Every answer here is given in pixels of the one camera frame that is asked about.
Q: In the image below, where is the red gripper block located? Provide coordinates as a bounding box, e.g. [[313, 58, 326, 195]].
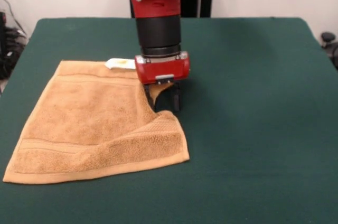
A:
[[134, 51, 191, 112]]

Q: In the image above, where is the tan terry towel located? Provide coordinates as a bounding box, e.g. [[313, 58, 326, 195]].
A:
[[2, 58, 191, 184]]

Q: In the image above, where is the dark green table cloth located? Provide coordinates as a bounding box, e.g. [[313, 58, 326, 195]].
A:
[[0, 16, 338, 224]]

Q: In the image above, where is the black equipment pile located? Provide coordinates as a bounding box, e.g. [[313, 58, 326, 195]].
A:
[[0, 11, 29, 81]]

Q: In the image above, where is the grey office chair base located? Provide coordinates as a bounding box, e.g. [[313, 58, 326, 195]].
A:
[[321, 32, 338, 70]]

